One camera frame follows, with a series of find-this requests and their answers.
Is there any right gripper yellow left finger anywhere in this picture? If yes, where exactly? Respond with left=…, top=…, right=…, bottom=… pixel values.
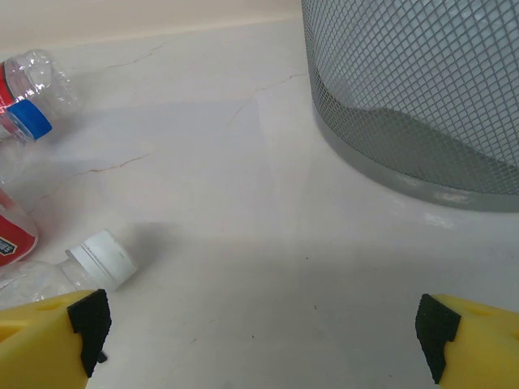
left=0, top=288, right=113, bottom=389

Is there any clear bottle with white cap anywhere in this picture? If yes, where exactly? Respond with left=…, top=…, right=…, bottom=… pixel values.
left=0, top=228, right=139, bottom=313

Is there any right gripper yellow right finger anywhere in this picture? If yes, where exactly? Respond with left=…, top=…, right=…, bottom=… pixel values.
left=414, top=293, right=519, bottom=389

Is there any large clear bottle red cap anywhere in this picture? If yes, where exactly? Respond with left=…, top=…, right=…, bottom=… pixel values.
left=0, top=48, right=81, bottom=122

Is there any clear bin of plastic bottles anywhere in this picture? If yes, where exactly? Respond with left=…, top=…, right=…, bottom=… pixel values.
left=300, top=0, right=519, bottom=212

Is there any clear bottle with red label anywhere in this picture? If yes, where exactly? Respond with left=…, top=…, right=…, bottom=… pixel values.
left=0, top=173, right=41, bottom=269

